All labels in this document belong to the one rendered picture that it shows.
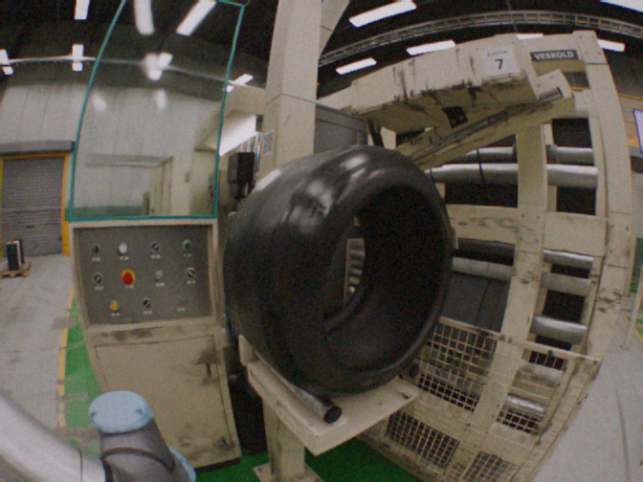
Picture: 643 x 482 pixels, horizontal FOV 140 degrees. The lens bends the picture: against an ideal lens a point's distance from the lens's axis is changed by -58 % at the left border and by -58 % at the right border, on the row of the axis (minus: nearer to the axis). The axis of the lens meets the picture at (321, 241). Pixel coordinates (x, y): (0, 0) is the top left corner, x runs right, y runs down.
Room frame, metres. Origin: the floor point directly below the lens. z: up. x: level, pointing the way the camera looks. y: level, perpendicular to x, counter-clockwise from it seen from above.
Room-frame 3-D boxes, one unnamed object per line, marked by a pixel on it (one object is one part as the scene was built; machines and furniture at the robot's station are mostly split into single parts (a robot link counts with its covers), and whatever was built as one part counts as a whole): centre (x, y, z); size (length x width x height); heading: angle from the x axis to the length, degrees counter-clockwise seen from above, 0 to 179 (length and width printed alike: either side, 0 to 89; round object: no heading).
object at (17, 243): (2.90, 6.78, 0.38); 1.20 x 0.80 x 0.76; 55
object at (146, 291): (0.90, 0.70, 0.63); 0.56 x 0.41 x 1.27; 127
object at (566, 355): (0.68, -0.45, 0.65); 0.90 x 0.02 x 0.70; 37
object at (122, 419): (0.18, 0.23, 1.02); 0.12 x 0.09 x 0.12; 36
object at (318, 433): (0.58, 0.07, 0.84); 0.36 x 0.09 x 0.06; 37
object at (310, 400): (0.58, 0.06, 0.90); 0.35 x 0.05 x 0.05; 37
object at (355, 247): (1.07, -0.22, 1.05); 0.20 x 0.15 x 0.30; 37
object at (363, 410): (0.67, -0.05, 0.80); 0.37 x 0.36 x 0.02; 127
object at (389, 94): (0.74, -0.36, 1.71); 0.61 x 0.25 x 0.15; 37
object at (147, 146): (0.77, 0.60, 1.75); 0.55 x 0.02 x 0.95; 127
